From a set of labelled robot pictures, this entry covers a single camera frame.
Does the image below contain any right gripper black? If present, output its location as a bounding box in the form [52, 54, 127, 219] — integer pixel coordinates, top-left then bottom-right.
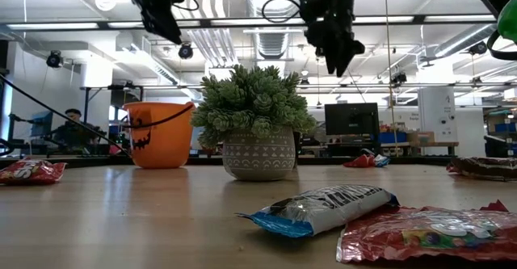
[301, 0, 367, 78]

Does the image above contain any black computer monitor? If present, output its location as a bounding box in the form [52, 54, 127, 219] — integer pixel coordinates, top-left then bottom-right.
[324, 102, 380, 137]

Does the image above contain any black bar with light strips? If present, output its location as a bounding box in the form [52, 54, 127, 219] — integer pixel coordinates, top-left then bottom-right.
[6, 15, 502, 31]

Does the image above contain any blue storage box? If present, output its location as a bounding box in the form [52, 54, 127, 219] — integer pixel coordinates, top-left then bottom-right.
[378, 131, 408, 144]

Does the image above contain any potted green succulent plant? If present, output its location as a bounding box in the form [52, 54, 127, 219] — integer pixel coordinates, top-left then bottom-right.
[189, 65, 318, 183]

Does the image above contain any orange pumpkin face bucket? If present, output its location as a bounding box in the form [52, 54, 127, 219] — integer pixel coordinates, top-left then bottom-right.
[123, 101, 197, 170]

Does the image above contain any cardboard box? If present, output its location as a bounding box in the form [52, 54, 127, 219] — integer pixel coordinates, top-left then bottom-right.
[406, 131, 435, 144]

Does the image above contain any white column with signs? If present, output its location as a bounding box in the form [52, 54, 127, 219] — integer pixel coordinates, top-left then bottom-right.
[417, 86, 460, 144]

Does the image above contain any black metal stand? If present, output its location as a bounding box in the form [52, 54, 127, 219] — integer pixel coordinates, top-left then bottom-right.
[82, 83, 145, 141]

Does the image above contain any wooden desk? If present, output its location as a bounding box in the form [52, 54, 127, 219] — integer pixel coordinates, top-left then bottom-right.
[381, 141, 460, 158]

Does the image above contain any person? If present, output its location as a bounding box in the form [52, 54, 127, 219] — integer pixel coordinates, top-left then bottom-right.
[50, 107, 102, 157]

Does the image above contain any small dark monitor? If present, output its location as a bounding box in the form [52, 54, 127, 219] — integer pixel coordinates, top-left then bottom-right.
[30, 110, 55, 138]

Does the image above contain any green plastic bucket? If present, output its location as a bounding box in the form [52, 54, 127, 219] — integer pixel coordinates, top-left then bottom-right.
[487, 0, 517, 61]

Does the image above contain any black office chair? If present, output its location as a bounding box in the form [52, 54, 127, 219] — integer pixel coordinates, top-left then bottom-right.
[484, 134, 510, 159]

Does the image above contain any black ceiling camera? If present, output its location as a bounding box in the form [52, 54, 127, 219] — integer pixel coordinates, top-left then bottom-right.
[468, 40, 489, 57]
[389, 71, 408, 87]
[45, 49, 65, 69]
[178, 41, 195, 61]

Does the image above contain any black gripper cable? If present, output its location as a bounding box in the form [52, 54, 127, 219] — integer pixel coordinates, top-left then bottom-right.
[261, 0, 312, 24]
[172, 0, 200, 12]

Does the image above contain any yellow hanging cord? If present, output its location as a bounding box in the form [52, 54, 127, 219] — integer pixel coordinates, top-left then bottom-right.
[382, 0, 400, 157]

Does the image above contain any silver ventilation duct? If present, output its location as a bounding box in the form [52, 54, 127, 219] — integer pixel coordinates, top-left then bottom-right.
[246, 0, 302, 60]

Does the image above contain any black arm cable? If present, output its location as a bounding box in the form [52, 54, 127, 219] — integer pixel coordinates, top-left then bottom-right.
[0, 73, 132, 157]

